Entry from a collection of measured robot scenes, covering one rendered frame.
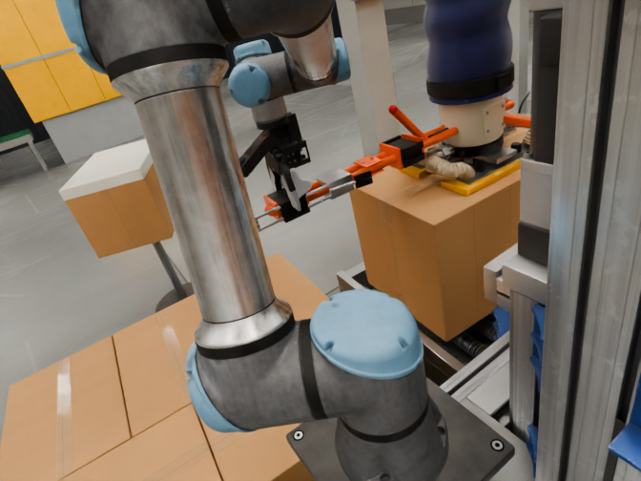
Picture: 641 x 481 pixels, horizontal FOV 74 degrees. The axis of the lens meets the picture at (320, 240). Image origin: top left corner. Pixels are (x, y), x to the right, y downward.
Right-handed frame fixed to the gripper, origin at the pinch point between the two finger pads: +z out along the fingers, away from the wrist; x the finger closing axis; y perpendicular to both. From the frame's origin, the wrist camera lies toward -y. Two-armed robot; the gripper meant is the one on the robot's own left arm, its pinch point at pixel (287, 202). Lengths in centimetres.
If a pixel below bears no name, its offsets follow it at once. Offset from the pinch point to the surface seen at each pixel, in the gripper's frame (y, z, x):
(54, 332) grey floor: -116, 115, 207
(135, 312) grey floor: -64, 115, 184
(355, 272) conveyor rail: 30, 56, 35
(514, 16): 304, 18, 189
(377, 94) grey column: 96, 11, 98
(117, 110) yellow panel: 3, 59, 728
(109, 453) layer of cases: -69, 61, 21
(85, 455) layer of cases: -76, 61, 26
